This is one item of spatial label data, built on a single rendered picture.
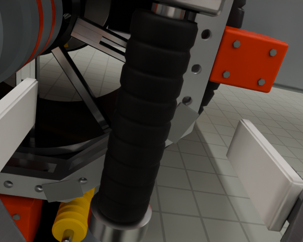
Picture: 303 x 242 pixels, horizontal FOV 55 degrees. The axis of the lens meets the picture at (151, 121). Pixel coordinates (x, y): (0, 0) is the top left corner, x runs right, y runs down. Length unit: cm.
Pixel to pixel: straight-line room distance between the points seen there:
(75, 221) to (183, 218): 95
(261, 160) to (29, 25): 22
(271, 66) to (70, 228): 40
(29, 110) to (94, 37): 32
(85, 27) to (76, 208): 31
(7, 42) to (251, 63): 29
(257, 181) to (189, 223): 126
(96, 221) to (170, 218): 121
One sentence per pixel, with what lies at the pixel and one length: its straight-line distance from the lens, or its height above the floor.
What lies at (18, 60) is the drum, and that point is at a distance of 30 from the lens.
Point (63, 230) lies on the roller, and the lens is 54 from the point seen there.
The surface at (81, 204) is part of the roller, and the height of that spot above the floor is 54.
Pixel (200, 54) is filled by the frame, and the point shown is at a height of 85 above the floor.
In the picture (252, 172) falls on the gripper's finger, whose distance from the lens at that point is 18.
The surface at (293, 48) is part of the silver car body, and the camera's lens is 87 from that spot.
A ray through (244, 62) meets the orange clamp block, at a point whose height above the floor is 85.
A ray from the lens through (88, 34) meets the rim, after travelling 48.
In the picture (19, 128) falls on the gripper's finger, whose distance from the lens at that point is 17.
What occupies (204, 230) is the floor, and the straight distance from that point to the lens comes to 142.
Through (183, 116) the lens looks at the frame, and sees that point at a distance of 41.
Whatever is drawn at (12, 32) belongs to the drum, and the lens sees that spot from 26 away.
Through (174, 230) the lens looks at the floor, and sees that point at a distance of 136.
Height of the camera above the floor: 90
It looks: 23 degrees down
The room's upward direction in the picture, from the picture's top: 14 degrees clockwise
